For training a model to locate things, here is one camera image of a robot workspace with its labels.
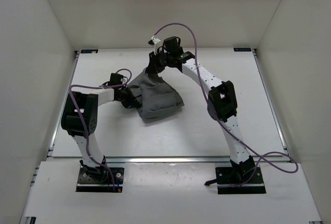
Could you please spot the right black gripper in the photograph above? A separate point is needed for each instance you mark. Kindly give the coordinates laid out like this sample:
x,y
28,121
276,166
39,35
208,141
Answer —
x,y
153,68

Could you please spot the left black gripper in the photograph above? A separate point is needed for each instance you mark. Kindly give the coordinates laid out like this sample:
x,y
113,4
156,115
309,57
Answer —
x,y
132,103

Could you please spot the grey pleated skirt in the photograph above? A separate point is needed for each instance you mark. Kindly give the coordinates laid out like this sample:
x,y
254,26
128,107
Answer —
x,y
158,99

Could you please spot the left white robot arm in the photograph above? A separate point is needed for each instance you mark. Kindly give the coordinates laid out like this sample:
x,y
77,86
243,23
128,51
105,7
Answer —
x,y
80,116

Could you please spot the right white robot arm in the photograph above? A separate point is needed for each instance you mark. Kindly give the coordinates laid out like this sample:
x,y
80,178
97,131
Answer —
x,y
221,101

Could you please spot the left blue corner label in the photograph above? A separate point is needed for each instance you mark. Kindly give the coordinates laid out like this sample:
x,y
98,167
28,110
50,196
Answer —
x,y
89,51

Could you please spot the blue corner label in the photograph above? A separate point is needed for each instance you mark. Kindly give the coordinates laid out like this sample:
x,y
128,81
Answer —
x,y
89,51
242,49

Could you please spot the right blue corner label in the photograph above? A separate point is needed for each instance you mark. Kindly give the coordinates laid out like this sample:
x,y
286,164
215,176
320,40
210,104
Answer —
x,y
242,49

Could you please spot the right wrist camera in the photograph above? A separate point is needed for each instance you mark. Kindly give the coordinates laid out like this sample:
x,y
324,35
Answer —
x,y
170,45

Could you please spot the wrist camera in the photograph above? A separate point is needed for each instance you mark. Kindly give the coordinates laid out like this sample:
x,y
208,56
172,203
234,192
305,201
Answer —
x,y
116,80
170,45

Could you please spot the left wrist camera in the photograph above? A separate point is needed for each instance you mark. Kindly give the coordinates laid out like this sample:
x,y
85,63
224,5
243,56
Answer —
x,y
116,80

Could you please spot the aluminium front rail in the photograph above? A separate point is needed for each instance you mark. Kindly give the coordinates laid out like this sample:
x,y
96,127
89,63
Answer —
x,y
171,159

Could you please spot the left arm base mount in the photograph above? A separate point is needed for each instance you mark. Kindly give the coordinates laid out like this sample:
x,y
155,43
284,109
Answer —
x,y
99,179

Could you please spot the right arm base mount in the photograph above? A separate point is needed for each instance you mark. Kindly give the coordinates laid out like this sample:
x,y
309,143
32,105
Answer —
x,y
229,183

